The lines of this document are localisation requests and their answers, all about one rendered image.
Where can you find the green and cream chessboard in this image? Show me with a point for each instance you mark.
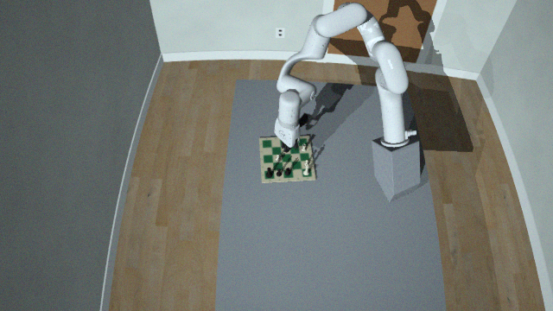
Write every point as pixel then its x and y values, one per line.
pixel 270 147

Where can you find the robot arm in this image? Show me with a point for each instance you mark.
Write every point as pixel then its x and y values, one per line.
pixel 392 75

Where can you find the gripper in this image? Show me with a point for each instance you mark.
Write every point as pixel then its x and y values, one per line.
pixel 288 136

